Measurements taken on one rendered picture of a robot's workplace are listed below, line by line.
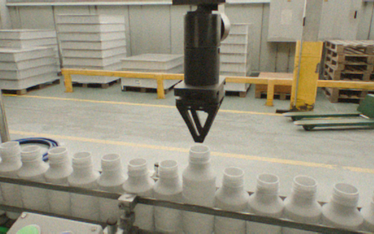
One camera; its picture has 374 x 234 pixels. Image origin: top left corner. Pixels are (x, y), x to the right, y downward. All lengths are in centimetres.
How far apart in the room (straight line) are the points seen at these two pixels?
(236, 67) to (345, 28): 255
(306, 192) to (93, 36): 643
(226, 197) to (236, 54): 534
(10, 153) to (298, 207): 56
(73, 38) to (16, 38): 142
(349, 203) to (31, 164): 57
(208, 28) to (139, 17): 771
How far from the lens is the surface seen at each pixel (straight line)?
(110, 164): 59
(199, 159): 51
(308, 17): 509
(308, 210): 54
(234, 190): 53
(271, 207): 53
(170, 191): 56
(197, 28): 46
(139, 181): 57
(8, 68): 688
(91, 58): 686
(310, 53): 495
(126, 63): 637
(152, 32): 804
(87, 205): 65
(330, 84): 546
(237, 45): 581
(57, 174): 66
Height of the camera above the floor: 141
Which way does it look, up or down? 18 degrees down
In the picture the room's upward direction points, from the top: straight up
